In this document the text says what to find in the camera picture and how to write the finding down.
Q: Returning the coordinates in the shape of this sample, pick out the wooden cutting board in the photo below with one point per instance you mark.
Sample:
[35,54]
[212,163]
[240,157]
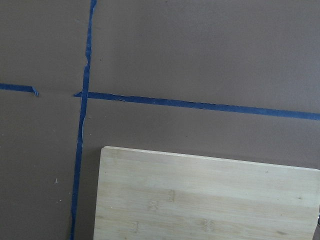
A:
[152,195]

